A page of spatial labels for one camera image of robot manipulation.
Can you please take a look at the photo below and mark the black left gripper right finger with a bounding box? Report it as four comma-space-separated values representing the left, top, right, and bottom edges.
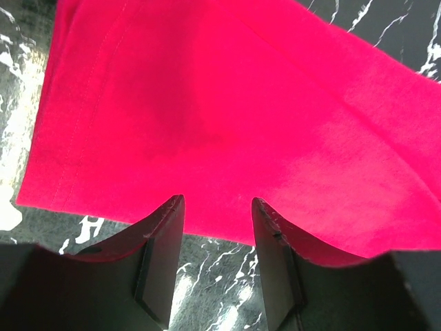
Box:
252, 198, 440, 330

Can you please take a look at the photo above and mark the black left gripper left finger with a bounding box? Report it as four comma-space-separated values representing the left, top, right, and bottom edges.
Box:
1, 195, 185, 330

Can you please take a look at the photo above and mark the red t shirt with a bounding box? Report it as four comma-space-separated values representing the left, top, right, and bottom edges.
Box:
17, 1, 440, 257

